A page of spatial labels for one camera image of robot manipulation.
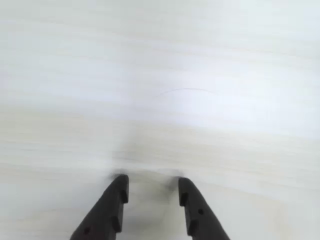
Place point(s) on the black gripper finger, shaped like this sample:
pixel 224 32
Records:
pixel 200 222
pixel 107 212

